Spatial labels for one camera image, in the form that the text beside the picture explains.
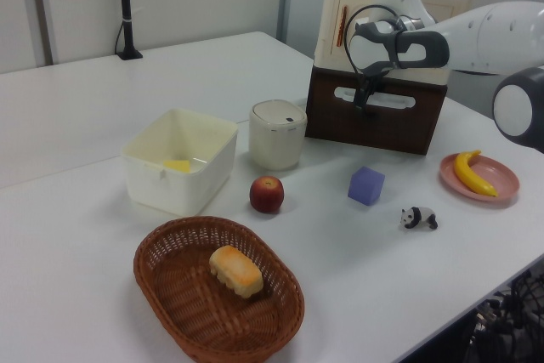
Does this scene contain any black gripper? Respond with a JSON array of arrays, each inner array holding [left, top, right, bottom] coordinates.
[[354, 75, 386, 120]]

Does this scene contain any brown drawer with white handle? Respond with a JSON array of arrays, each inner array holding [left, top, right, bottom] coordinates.
[[306, 65, 447, 126]]

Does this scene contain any cream plastic open bin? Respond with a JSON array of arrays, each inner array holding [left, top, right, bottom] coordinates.
[[121, 108, 239, 218]]

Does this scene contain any dark brown wooden cabinet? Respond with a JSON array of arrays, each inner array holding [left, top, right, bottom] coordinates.
[[304, 63, 448, 156]]

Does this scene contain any purple foam cube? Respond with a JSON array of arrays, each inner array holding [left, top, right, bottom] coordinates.
[[347, 166, 386, 207]]

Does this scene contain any small white lidded trash can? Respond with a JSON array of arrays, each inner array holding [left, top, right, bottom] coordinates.
[[248, 99, 309, 171]]

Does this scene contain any small panda figurine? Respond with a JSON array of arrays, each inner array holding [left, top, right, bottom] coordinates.
[[399, 206, 439, 231]]

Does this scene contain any yellow toy banana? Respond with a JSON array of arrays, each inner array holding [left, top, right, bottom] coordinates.
[[452, 149, 499, 199]]

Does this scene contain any red apple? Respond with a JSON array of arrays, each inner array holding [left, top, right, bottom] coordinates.
[[249, 175, 285, 214]]

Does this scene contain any pink round plate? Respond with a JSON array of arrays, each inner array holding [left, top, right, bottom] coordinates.
[[439, 153, 521, 209]]

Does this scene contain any yellow foam cube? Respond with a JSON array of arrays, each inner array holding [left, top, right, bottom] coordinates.
[[162, 159, 191, 174]]

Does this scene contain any toasted bread loaf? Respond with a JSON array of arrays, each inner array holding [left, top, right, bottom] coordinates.
[[208, 245, 264, 298]]

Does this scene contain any brown wicker basket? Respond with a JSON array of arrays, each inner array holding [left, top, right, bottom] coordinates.
[[133, 215, 306, 363]]

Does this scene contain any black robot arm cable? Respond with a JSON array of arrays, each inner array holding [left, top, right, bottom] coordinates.
[[343, 3, 410, 83]]

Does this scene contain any copper door handle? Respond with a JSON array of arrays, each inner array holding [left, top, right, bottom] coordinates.
[[335, 4, 349, 48]]

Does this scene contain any black cable bundle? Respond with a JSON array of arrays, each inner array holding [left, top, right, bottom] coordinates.
[[465, 269, 544, 363]]

